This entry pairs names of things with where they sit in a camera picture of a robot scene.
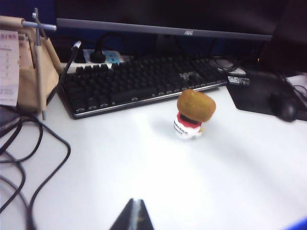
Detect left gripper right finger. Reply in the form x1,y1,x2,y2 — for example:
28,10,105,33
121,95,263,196
132,198,155,230

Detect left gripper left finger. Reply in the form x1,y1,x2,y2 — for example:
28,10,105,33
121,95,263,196
109,198,136,230

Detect brown kiwi fruit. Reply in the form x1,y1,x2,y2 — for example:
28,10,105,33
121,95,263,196
177,89,217,123

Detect white red flat-head doll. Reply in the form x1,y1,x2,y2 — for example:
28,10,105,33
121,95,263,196
172,112,207,140

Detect black mechanical keyboard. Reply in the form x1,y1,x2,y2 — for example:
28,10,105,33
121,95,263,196
57,54,229,120

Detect blue object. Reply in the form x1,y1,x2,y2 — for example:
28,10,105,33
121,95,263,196
281,215,307,230

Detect white power strip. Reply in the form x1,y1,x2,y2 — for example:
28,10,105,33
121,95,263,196
66,48,132,73

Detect black power plug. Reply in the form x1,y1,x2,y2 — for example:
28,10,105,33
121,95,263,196
90,48,106,64

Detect black mouse pad white logo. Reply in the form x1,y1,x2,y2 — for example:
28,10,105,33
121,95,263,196
225,69,307,122

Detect brown paper bag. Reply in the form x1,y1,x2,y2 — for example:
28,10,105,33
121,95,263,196
0,15,64,111

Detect grey metal cross rod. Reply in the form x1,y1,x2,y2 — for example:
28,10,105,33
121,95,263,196
21,7,58,121

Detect black computer mouse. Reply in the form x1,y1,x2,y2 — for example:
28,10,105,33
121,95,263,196
269,92,298,123

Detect white paper receipt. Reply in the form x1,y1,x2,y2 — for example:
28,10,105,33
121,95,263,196
0,30,20,107

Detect black AOC computer monitor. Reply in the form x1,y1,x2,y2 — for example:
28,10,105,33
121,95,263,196
55,0,274,58

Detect thick black cable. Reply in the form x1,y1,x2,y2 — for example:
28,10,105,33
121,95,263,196
0,114,72,230

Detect grey cable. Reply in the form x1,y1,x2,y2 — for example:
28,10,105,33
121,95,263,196
0,150,33,230

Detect black cable silver connector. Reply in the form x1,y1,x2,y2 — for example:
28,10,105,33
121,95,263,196
45,40,83,105

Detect black plug cable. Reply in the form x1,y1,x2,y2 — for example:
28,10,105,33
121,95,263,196
96,32,129,52

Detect black mouse cable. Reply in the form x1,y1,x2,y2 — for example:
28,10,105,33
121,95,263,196
275,71,298,96

